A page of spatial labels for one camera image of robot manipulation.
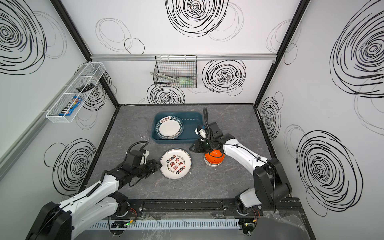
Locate teal plastic bin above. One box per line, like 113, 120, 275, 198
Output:
151, 111, 203, 144

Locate black mounting rail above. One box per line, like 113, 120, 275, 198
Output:
128, 198, 305, 217

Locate white plate red symbols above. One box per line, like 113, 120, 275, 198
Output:
160, 149, 192, 180

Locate white slotted cable duct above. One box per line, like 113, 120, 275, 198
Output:
88, 219, 241, 231

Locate white wire shelf basket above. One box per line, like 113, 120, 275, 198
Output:
46, 63, 106, 124

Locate blue candy packet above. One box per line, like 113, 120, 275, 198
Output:
59, 97, 83, 117

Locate clear glass cup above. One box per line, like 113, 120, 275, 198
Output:
138, 137, 149, 149

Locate green rim plate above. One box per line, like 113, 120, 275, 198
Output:
155, 116, 184, 140

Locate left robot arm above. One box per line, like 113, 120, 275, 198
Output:
26, 150, 162, 240

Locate green item in basket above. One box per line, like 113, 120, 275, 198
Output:
178, 76, 196, 87

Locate metal tongs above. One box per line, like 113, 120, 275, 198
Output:
150, 72, 180, 83

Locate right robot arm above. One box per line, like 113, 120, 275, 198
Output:
190, 122, 292, 215

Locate orange bowl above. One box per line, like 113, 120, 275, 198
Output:
204, 150, 225, 159

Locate black wire basket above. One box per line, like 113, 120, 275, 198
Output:
152, 55, 198, 88

